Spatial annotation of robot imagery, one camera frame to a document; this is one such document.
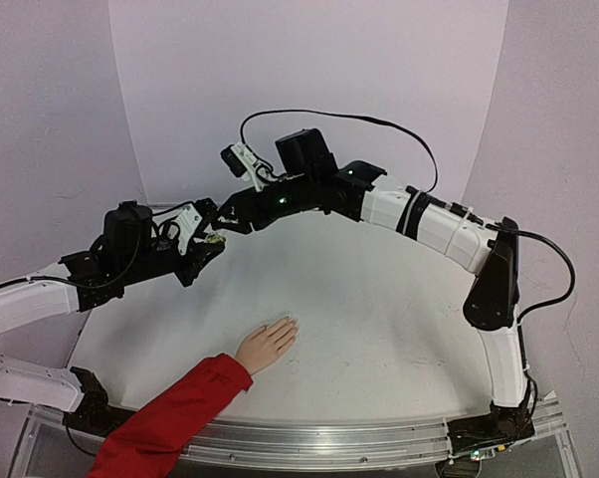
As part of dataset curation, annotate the mannequin hand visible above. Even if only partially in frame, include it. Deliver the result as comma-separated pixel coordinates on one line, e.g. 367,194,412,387
234,317,299,375

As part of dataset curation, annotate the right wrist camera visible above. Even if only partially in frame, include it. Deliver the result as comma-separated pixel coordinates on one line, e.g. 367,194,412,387
220,141,276,191

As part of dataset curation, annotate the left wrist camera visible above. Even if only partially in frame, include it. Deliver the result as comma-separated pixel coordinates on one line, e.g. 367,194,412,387
167,198,217,256

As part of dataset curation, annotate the yellow nail polish bottle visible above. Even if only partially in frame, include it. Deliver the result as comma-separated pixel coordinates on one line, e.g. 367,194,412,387
205,234,226,245

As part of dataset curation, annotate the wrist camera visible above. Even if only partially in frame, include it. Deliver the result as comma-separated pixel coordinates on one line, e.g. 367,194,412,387
220,141,276,191
167,198,217,256

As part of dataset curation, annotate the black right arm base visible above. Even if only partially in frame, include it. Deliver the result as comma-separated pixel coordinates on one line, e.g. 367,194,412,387
448,403,534,456

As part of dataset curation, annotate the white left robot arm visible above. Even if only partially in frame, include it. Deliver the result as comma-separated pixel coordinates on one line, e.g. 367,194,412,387
0,199,225,412

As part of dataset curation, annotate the red sleeved forearm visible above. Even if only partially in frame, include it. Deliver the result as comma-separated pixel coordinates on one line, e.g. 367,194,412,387
89,354,253,477

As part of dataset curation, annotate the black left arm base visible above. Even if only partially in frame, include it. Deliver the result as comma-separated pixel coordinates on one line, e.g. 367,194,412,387
64,366,131,437

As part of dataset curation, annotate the aluminium table edge rail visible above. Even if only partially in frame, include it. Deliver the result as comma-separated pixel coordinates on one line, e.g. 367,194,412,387
10,397,579,478

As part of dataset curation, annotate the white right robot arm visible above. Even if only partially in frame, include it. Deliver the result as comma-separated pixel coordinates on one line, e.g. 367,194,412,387
215,128,528,408

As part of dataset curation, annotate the black right camera cable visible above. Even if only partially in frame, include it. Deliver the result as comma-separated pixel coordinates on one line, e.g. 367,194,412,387
239,110,577,320

